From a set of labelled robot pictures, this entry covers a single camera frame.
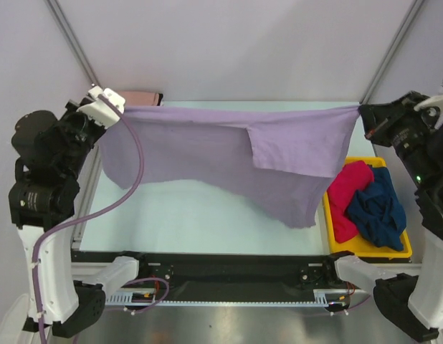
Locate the left corner aluminium post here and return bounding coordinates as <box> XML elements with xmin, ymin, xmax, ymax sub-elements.
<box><xmin>44</xmin><ymin>0</ymin><xmax>101</xmax><ymax>85</ymax></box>

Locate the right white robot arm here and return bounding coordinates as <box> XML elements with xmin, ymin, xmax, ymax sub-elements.
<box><xmin>323</xmin><ymin>91</ymin><xmax>443</xmax><ymax>343</ymax></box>

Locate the folded black t shirt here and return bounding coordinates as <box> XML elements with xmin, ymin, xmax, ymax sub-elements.
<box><xmin>157</xmin><ymin>93</ymin><xmax>163</xmax><ymax>106</ymax></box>

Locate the corner aluminium post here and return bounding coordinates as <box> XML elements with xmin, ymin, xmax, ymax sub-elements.
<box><xmin>358</xmin><ymin>0</ymin><xmax>427</xmax><ymax>104</ymax></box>
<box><xmin>44</xmin><ymin>0</ymin><xmax>101</xmax><ymax>85</ymax></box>

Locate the folded pink t shirt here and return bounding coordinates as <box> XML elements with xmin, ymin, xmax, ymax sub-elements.
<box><xmin>118</xmin><ymin>91</ymin><xmax>158</xmax><ymax>107</ymax></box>

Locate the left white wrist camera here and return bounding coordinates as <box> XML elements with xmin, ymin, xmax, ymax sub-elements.
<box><xmin>77</xmin><ymin>85</ymin><xmax>125</xmax><ymax>129</ymax></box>

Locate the purple t shirt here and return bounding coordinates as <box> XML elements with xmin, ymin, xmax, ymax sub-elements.
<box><xmin>99</xmin><ymin>106</ymin><xmax>358</xmax><ymax>228</ymax></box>

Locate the right corner aluminium post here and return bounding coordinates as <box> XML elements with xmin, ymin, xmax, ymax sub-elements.
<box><xmin>358</xmin><ymin>0</ymin><xmax>427</xmax><ymax>104</ymax></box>

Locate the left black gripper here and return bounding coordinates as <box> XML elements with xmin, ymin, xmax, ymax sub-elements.
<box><xmin>62</xmin><ymin>95</ymin><xmax>111</xmax><ymax>174</ymax></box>

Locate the red t shirt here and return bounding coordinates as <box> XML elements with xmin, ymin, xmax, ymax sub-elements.
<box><xmin>327</xmin><ymin>161</ymin><xmax>374</xmax><ymax>244</ymax></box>

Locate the navy blue t shirt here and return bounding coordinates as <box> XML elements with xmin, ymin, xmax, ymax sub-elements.
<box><xmin>346</xmin><ymin>166</ymin><xmax>406</xmax><ymax>252</ymax></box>

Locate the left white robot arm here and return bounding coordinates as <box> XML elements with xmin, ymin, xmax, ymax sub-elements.
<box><xmin>9</xmin><ymin>96</ymin><xmax>151</xmax><ymax>338</ymax></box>

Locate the yellow plastic bin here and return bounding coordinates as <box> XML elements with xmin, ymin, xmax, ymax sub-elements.
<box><xmin>321</xmin><ymin>156</ymin><xmax>413</xmax><ymax>259</ymax></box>

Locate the slotted cable duct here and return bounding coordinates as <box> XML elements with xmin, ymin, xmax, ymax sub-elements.
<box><xmin>105</xmin><ymin>290</ymin><xmax>348</xmax><ymax>308</ymax></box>

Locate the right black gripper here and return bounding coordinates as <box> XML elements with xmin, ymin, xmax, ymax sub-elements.
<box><xmin>356</xmin><ymin>87</ymin><xmax>439</xmax><ymax>185</ymax></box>

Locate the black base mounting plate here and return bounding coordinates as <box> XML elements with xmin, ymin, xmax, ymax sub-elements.
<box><xmin>72</xmin><ymin>251</ymin><xmax>357</xmax><ymax>302</ymax></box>

